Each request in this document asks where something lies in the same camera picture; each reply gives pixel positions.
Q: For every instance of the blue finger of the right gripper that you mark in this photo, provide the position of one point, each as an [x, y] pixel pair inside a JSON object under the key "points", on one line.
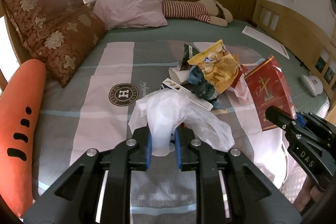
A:
{"points": [[300, 119]]}

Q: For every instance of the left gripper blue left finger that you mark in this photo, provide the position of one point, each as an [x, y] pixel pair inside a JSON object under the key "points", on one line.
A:
{"points": [[148, 151]]}

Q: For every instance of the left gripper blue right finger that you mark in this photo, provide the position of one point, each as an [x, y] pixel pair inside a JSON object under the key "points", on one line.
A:
{"points": [[178, 149]]}

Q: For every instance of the white plastic bag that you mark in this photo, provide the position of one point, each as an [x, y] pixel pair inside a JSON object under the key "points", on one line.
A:
{"points": [[164, 110]]}

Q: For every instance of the red cigarette carton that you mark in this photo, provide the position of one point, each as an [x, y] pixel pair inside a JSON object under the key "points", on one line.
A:
{"points": [[268, 87]]}

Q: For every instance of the yellow chip bag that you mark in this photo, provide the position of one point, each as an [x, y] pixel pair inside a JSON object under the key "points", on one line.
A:
{"points": [[219, 67]]}

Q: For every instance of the person's right hand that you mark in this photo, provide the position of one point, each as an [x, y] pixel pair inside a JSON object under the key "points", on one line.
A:
{"points": [[307, 193]]}

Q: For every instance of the white round device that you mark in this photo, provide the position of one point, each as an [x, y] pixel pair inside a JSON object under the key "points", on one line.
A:
{"points": [[312, 85]]}

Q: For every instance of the white blue toothpaste box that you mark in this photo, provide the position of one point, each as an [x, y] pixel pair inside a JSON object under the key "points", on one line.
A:
{"points": [[170, 84]]}

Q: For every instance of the pink crumpled wrapper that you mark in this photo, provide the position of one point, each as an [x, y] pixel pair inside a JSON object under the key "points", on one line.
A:
{"points": [[241, 91]]}

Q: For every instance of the pink grey patchwork blanket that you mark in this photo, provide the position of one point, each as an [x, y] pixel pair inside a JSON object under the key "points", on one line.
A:
{"points": [[94, 109]]}

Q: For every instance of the white flat board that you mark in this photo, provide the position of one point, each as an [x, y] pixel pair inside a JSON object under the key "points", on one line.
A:
{"points": [[266, 40]]}

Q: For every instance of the dark green snack bag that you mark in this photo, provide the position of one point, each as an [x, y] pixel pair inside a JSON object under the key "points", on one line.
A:
{"points": [[188, 53]]}

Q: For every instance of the striped plush doll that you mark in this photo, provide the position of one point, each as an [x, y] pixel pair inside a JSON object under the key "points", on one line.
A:
{"points": [[206, 11]]}

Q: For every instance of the orange carrot plush pillow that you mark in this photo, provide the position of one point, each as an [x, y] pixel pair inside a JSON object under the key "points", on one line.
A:
{"points": [[20, 105]]}

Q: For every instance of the pink pillow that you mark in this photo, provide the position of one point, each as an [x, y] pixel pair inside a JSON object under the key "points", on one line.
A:
{"points": [[130, 13]]}

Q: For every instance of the brown floral cushion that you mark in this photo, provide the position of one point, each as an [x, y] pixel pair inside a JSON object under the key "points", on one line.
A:
{"points": [[60, 33]]}

